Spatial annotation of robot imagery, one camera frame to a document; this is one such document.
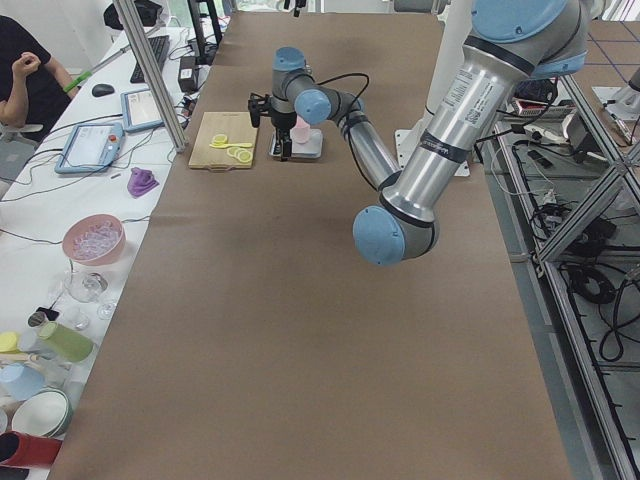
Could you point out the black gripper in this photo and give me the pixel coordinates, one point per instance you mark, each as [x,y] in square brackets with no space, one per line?
[281,121]

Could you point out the pink plastic cup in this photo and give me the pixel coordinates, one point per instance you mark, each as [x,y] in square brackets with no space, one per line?
[301,132]

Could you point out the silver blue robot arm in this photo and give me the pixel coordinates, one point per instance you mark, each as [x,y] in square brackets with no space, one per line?
[508,42]

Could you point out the silver digital kitchen scale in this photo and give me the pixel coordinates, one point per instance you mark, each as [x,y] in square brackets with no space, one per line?
[312,149]

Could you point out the green cup lying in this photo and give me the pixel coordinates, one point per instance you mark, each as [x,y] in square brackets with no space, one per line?
[65,342]

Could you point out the yellow small cup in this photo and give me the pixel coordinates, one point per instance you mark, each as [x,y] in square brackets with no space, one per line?
[9,342]

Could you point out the light blue cup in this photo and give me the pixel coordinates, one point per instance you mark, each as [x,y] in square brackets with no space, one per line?
[21,381]

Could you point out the red cup lying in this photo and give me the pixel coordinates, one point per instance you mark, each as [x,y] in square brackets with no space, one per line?
[24,450]

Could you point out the lemon slice middle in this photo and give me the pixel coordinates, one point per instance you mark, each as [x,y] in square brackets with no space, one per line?
[235,153]

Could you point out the bamboo cutting board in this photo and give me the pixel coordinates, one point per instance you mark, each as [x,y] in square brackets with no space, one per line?
[236,125]

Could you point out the yellow plastic knife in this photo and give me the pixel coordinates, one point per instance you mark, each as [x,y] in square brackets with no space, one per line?
[230,145]

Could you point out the lemon slice bottom front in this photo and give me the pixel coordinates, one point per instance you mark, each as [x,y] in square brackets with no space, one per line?
[219,140]

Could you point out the black power adapter box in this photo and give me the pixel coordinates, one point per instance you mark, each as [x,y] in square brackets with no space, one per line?
[188,75]

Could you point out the purple silicone object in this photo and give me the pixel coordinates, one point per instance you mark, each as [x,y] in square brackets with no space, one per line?
[141,181]

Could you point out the far blue teach pendant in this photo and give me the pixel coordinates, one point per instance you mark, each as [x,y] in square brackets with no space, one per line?
[139,111]

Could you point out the blue teach pendant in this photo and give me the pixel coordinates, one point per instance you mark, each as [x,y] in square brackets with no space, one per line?
[90,148]
[139,111]

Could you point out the black computer mouse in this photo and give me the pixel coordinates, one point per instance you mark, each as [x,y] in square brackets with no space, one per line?
[101,90]

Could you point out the near blue teach pendant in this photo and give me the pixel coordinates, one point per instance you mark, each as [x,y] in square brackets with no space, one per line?
[90,148]

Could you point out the pink bowl with ice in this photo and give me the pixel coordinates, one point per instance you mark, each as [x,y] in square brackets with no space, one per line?
[95,240]

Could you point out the clear wine glass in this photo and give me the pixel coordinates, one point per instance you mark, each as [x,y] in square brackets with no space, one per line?
[91,287]

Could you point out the person in black shirt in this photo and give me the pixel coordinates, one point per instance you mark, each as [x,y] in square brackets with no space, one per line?
[32,82]

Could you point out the white green bowl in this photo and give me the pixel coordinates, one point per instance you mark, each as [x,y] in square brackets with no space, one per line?
[46,414]

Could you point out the aluminium frame post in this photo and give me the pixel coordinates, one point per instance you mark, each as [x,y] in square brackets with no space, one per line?
[140,45]

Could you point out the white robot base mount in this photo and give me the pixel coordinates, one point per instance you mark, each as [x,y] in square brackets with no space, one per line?
[450,58]

